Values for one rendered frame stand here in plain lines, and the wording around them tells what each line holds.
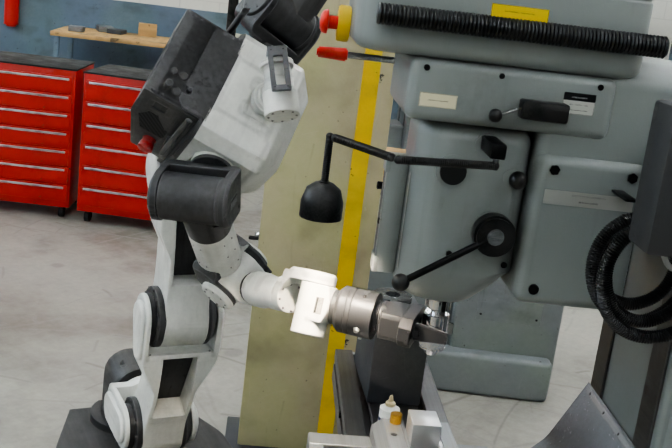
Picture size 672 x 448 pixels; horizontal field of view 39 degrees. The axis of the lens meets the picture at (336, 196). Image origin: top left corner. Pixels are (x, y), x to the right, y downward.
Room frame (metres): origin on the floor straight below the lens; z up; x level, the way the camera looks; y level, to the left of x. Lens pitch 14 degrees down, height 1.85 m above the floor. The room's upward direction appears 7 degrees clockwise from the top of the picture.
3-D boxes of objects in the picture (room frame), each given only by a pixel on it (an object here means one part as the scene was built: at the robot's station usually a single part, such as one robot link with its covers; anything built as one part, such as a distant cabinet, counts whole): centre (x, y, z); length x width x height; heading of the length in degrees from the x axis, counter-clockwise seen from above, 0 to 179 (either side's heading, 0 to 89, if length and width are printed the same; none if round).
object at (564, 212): (1.64, -0.40, 1.47); 0.24 x 0.19 x 0.26; 5
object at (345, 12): (1.61, 0.02, 1.76); 0.06 x 0.02 x 0.06; 5
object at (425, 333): (1.59, -0.20, 1.23); 0.06 x 0.02 x 0.03; 74
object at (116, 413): (2.23, 0.40, 0.68); 0.21 x 0.20 x 0.13; 27
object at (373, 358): (2.04, -0.17, 1.03); 0.22 x 0.12 x 0.20; 8
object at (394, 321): (1.65, -0.12, 1.23); 0.13 x 0.12 x 0.10; 164
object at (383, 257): (1.62, -0.10, 1.44); 0.04 x 0.04 x 0.21; 5
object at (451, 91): (1.63, -0.25, 1.68); 0.34 x 0.24 x 0.10; 95
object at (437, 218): (1.62, -0.21, 1.47); 0.21 x 0.19 x 0.32; 5
